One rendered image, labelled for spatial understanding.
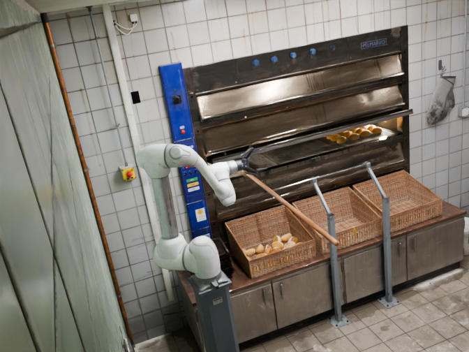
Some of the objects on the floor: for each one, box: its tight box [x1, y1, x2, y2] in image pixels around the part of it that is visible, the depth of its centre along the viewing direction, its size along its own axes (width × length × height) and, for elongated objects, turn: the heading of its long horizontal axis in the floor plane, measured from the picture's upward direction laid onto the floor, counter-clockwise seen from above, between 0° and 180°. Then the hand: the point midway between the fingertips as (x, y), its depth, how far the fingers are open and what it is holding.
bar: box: [234, 161, 401, 329], centre depth 370 cm, size 31×127×118 cm, turn 131°
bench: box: [175, 191, 467, 352], centre depth 405 cm, size 56×242×58 cm, turn 131°
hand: (263, 158), depth 323 cm, fingers open, 13 cm apart
